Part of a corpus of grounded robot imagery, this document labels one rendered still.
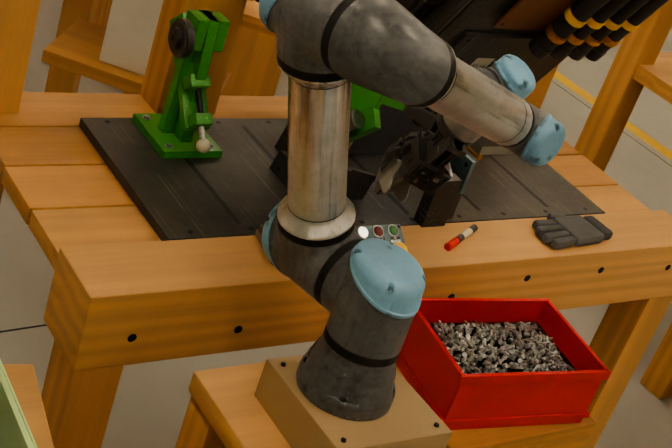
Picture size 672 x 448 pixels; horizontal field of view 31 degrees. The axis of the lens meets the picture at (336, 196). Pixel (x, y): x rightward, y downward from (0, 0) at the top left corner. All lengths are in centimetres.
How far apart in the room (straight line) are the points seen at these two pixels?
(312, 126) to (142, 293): 47
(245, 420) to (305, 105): 51
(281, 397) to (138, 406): 135
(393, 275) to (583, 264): 93
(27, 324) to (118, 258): 134
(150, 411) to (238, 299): 113
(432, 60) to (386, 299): 38
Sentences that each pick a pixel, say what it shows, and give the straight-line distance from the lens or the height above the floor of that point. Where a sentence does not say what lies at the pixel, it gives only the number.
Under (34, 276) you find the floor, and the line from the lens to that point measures 351.
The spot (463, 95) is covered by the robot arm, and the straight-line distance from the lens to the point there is 157.
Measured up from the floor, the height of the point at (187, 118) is 98.
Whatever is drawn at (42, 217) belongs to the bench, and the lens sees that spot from 211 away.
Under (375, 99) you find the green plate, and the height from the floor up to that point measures 112.
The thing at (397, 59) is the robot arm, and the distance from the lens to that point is 146.
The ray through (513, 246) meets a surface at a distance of 246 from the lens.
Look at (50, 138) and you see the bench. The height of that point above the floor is 88.
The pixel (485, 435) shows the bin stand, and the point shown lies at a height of 80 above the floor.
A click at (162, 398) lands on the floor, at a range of 319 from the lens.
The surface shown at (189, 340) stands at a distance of 206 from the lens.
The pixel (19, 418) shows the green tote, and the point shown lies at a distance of 157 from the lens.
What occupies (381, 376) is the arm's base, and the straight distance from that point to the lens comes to 177.
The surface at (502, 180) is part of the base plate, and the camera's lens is 272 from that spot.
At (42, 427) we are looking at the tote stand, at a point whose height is 79.
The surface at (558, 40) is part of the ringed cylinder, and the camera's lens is 228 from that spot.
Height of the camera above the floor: 199
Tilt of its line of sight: 27 degrees down
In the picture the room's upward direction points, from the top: 19 degrees clockwise
